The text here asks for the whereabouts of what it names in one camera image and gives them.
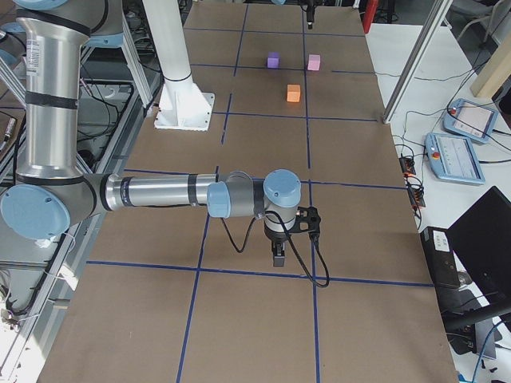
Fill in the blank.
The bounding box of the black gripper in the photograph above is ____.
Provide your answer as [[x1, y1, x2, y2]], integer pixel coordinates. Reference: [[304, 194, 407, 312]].
[[301, 0, 316, 30], [264, 227, 288, 267]]

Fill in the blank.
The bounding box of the orange foam block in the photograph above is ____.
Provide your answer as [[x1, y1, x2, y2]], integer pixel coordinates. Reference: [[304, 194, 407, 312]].
[[287, 84, 301, 103]]

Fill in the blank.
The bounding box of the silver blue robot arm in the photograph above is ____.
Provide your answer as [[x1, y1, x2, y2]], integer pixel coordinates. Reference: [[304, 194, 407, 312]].
[[1, 1, 301, 267]]

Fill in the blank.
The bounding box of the pink foam block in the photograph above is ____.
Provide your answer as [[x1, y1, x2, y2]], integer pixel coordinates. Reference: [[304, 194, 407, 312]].
[[307, 54, 321, 72]]

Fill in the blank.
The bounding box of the purple foam block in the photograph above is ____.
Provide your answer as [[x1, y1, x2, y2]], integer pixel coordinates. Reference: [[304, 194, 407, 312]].
[[267, 52, 280, 69]]

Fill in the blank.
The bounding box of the black power strip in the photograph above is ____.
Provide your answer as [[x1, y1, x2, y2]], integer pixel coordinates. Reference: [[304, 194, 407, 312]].
[[398, 155, 426, 212]]

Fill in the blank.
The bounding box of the black computer box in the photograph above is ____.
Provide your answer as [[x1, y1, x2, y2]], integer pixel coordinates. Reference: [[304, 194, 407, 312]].
[[420, 227, 460, 289]]

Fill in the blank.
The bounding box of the far blue teach pendant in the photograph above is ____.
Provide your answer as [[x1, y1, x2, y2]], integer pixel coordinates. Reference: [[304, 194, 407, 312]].
[[443, 98, 498, 144]]

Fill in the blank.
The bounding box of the blue teach pendant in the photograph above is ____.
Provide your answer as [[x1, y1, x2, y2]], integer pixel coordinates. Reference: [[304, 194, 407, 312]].
[[443, 98, 498, 144], [425, 132, 485, 185]]

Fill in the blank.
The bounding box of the wooden beam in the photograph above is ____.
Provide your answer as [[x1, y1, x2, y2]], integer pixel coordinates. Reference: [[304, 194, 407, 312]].
[[470, 34, 511, 98]]

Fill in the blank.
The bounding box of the near blue teach pendant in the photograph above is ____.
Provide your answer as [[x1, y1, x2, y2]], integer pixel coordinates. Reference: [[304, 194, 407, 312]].
[[425, 132, 485, 185]]

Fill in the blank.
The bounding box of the black monitor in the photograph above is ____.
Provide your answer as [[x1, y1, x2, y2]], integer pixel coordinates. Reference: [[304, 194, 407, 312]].
[[447, 186, 510, 303]]

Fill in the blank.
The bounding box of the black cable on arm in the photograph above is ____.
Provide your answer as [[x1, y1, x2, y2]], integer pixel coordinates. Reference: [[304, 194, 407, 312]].
[[219, 210, 331, 289]]

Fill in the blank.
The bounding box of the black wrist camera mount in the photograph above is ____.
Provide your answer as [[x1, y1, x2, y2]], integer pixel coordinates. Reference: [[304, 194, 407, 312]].
[[289, 207, 321, 238]]

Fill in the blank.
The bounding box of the aluminium frame post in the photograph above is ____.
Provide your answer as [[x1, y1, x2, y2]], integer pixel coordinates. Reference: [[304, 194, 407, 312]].
[[382, 0, 453, 124]]

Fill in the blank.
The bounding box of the white pedestal column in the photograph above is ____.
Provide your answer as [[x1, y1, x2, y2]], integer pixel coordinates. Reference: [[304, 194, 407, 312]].
[[143, 0, 215, 131]]

